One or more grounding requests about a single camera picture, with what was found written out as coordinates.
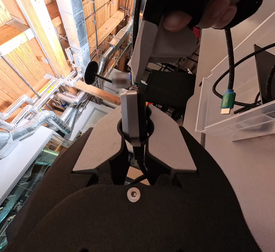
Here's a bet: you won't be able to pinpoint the black rectangular box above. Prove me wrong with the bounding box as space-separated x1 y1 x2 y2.
146 69 196 106

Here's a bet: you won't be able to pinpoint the round silver air duct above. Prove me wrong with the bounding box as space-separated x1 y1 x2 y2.
97 18 134 75

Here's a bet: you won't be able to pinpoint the black disc on rod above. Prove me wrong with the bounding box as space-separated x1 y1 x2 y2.
84 61 113 85

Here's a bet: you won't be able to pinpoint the clear plastic bin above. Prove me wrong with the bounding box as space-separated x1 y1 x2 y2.
195 13 275 142

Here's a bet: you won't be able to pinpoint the black silver hdmi hub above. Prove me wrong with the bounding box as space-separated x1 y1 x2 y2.
120 89 150 185

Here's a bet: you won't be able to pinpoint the rectangular silver air duct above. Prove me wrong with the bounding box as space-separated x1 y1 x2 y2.
49 0 91 67

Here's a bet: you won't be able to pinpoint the black braided hdmi cable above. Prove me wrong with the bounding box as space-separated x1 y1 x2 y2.
212 42 275 115
130 0 237 115

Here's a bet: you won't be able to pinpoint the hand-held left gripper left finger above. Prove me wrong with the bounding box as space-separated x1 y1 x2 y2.
73 105 129 185

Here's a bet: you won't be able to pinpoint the person's right hand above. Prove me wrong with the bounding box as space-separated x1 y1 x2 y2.
163 0 237 31

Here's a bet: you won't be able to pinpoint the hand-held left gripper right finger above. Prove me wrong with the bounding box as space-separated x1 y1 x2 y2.
144 104 197 185

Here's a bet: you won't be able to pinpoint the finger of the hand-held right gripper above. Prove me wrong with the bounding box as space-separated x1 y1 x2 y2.
130 19 159 79
148 26 198 64

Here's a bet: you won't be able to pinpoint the silver insulated pipes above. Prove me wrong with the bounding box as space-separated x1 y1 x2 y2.
0 75 86 159

